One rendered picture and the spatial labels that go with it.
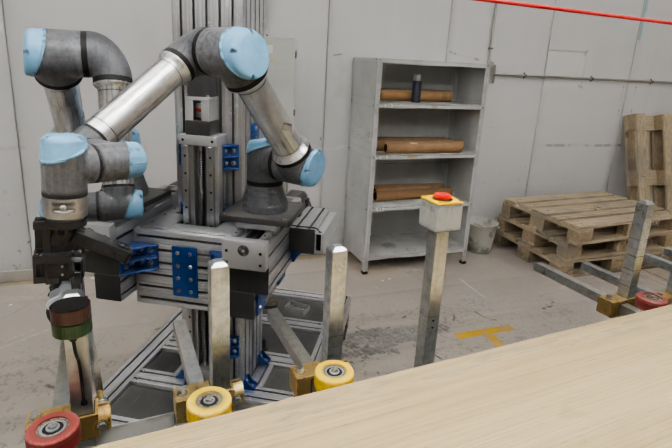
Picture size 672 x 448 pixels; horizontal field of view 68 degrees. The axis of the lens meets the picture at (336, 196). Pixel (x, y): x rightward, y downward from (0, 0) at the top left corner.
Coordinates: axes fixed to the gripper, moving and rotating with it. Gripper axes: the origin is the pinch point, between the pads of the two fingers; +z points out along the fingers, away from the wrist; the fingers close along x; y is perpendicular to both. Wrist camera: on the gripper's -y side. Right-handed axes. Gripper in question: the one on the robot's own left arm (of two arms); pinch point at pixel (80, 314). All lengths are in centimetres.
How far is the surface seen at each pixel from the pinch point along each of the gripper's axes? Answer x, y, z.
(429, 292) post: 11, -74, -3
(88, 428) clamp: 13.3, -1.9, 16.0
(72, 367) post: 12.8, 0.5, 3.6
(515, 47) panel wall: -237, -310, -91
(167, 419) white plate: 8.2, -16.1, 21.0
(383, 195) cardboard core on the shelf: -213, -188, 30
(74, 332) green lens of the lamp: 18.8, -0.4, -6.4
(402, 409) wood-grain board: 34, -55, 8
